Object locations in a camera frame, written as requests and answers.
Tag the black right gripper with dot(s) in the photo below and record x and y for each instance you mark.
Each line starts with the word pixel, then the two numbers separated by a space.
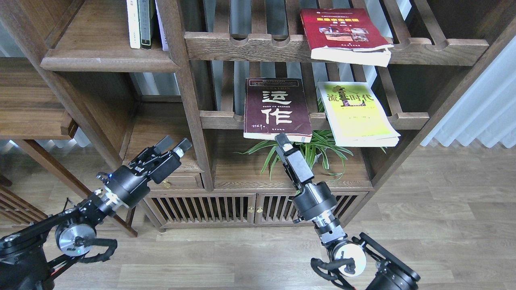
pixel 314 202

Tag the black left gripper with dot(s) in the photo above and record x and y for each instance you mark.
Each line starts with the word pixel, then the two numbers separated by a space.
pixel 128 184

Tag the maroon book white characters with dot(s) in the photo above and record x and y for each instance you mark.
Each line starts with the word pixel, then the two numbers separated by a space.
pixel 274 106

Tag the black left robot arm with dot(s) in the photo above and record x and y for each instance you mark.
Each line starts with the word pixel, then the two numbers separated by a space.
pixel 33 257

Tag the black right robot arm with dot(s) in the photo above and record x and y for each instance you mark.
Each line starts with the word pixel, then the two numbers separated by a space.
pixel 347 257

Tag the red book on shelf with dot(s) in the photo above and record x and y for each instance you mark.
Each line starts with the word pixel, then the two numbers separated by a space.
pixel 346 36

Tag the green spider plant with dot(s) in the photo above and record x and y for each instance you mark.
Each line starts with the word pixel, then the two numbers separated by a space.
pixel 321 143

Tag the yellow green book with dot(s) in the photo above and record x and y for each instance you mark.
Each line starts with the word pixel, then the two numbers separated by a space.
pixel 355 115

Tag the dark wooden bookshelf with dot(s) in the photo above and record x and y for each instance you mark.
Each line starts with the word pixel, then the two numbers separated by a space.
pixel 127 99

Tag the dark green upright book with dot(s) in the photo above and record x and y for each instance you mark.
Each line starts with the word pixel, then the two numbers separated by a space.
pixel 147 12

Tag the white upright book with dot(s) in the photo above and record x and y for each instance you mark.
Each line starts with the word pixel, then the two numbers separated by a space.
pixel 133 24

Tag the wooden side table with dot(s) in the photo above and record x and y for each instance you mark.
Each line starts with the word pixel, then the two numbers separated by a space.
pixel 30 112

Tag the white curtain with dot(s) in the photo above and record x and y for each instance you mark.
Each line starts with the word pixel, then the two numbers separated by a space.
pixel 486 113

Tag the white book behind post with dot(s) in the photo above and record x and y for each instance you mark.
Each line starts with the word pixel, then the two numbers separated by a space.
pixel 164 42

